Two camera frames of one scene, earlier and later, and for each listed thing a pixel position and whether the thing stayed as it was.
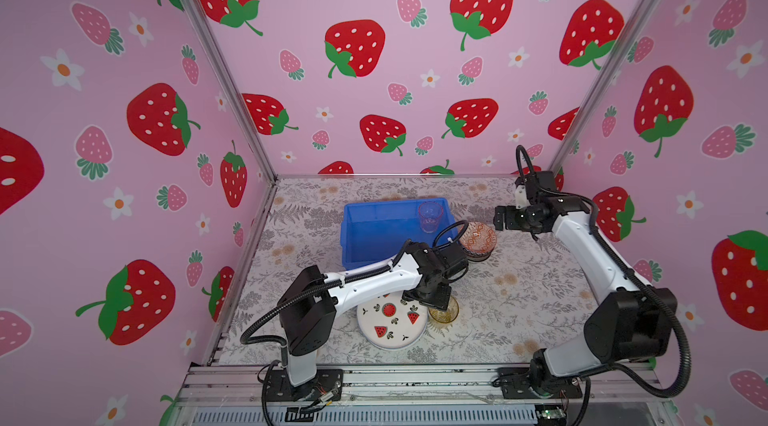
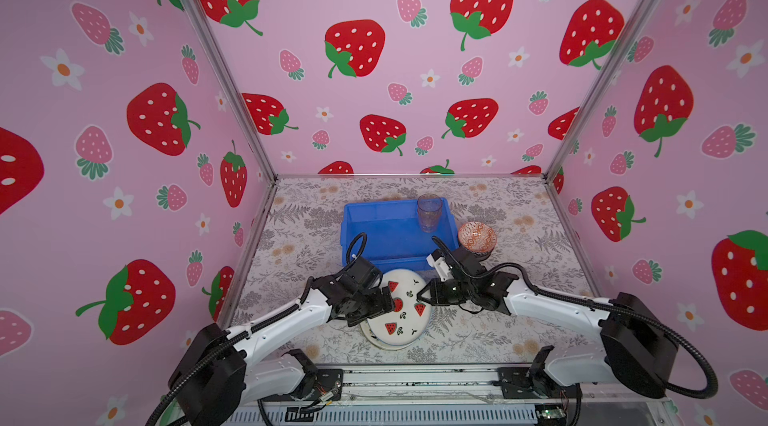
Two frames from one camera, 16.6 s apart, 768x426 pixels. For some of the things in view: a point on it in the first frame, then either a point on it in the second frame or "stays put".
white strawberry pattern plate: [392, 322] stays put
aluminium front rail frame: [229, 395] stays put
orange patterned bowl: [479, 241] stays put
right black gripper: [509, 220] -> [432, 286]
